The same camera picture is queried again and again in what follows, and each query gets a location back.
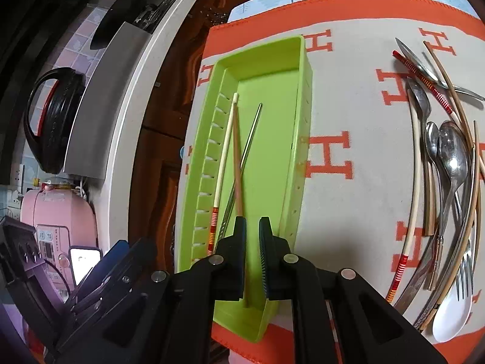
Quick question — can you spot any dark red striped chopstick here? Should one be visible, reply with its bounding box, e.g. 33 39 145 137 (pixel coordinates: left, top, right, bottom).
392 50 457 116

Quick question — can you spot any white plastic spoon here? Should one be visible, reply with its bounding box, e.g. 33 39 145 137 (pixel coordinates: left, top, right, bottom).
432 292 474 344

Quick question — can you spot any smartphone with lit screen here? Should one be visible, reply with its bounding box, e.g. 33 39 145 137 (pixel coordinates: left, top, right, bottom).
69 246 102 286

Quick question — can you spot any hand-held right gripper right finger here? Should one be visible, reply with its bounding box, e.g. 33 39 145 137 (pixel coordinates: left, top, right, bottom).
259 216 450 364

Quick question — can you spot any green plastic utensil tray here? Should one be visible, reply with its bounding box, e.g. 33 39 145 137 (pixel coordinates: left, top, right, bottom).
175 35 314 344

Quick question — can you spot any brown wooden chopstick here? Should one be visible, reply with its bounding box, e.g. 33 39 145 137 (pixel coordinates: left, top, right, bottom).
473 120 485 183
233 105 251 308

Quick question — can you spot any small metal spoon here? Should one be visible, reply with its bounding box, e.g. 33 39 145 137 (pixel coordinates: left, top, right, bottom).
425 121 446 292

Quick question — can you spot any white wall socket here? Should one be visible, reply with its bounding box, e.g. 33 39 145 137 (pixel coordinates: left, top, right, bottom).
8 163 26 210

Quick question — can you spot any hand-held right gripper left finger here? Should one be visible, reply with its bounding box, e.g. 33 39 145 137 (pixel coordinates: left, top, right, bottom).
45 216 248 364

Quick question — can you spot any orange and beige printed blanket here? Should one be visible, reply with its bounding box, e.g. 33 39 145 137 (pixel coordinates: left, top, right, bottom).
181 0 485 364

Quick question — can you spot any large metal spoon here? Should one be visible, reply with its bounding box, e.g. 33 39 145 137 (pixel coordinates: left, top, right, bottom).
394 120 471 313

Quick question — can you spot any cream chopstick red striped end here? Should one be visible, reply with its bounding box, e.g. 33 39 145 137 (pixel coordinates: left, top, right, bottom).
206 92 240 256
386 88 422 302

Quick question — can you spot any white kitchen countertop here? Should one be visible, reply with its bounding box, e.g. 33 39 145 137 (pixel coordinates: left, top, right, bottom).
88 0 215 221

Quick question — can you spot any pink rice cooker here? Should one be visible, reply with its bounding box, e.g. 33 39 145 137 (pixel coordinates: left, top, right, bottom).
20 183 98 304

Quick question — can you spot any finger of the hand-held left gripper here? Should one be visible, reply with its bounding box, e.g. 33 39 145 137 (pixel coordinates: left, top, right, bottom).
71 239 157 316
68 240 132 305

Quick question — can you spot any black cable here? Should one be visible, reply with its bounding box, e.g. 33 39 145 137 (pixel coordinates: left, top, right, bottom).
37 258 73 301

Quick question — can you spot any metal chopstick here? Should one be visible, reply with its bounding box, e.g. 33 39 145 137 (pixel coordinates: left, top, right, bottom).
217 102 263 242

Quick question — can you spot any stainless steel panel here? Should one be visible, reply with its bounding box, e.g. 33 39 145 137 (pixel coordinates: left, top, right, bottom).
62 22 153 181

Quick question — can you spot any pile of cutlery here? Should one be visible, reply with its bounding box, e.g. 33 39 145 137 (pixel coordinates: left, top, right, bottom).
414 41 481 330

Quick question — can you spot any slender metal spoon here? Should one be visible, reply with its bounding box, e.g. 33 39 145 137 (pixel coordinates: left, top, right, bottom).
395 37 485 102

